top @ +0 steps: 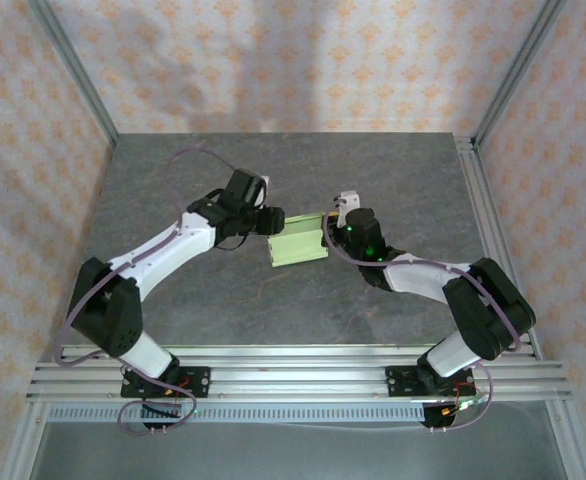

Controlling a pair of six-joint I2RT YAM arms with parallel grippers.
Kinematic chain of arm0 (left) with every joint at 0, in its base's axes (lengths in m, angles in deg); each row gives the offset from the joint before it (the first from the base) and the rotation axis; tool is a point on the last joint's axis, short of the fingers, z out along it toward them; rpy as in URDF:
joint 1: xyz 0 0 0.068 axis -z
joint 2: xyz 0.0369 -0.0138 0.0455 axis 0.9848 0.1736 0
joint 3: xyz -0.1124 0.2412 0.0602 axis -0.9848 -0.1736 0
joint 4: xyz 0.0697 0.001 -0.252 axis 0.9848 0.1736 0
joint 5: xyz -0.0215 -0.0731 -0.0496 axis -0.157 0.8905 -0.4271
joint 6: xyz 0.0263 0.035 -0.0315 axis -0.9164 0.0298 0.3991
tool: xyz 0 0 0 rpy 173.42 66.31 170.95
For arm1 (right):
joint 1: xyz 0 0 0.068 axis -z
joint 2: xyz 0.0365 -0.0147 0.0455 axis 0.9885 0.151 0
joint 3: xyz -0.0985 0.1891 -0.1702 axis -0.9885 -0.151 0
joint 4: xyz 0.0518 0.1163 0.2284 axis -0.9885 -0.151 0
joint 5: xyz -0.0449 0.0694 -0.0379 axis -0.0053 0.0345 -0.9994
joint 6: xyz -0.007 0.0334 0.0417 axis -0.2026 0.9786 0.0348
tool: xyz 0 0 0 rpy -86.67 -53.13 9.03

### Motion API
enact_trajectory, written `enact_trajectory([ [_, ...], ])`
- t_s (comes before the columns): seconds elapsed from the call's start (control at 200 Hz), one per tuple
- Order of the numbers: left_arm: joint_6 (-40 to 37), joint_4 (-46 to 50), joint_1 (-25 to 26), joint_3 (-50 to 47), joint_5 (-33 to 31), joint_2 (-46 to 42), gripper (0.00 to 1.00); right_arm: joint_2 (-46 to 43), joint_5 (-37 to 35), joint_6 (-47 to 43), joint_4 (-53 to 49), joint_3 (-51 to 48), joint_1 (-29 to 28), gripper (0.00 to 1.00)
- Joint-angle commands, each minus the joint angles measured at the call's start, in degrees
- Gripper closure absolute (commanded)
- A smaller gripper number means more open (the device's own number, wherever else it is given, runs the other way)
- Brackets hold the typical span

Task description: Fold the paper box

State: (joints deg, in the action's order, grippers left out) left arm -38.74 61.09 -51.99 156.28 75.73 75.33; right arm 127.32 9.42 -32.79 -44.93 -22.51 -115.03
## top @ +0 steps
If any light green paper box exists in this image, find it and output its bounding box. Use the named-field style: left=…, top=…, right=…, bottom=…
left=267, top=210, right=330, bottom=270

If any black electronics board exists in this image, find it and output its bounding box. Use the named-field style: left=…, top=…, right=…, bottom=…
left=422, top=392, right=489, bottom=432

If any grey metal sheet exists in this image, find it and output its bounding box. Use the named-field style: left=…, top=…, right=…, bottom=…
left=27, top=422, right=572, bottom=480

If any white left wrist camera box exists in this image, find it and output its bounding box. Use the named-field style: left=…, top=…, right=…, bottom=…
left=255, top=174, right=273, bottom=207

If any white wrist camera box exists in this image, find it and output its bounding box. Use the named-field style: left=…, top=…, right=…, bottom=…
left=255, top=174, right=273, bottom=207
left=332, top=189, right=362, bottom=227

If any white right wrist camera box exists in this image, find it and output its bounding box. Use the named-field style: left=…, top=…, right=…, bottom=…
left=332, top=189, right=362, bottom=227

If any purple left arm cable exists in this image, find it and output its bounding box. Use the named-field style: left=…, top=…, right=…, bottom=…
left=54, top=148, right=254, bottom=437

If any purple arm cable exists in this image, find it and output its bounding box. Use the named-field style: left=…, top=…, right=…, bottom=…
left=321, top=199, right=524, bottom=435
left=54, top=148, right=254, bottom=437

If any aluminium side rail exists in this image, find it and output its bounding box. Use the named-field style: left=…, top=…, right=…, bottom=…
left=455, top=134, right=544, bottom=361

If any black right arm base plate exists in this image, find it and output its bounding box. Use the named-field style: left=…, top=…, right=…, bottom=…
left=385, top=364, right=477, bottom=399

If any wide aluminium mounting rail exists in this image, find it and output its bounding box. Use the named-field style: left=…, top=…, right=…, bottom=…
left=25, top=344, right=574, bottom=401

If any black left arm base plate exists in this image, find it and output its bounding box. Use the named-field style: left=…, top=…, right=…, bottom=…
left=120, top=366, right=212, bottom=400

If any grey slotted cable duct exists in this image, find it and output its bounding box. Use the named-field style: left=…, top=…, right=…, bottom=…
left=47, top=403, right=427, bottom=424

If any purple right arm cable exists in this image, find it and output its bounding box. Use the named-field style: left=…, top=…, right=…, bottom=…
left=321, top=199, right=524, bottom=435

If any aluminium frame post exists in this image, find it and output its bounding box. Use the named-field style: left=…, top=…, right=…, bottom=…
left=470, top=0, right=569, bottom=149
left=25, top=0, right=120, bottom=149

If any aluminium frame strut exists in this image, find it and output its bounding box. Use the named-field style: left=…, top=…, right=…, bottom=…
left=7, top=399, right=49, bottom=480
left=542, top=399, right=586, bottom=480

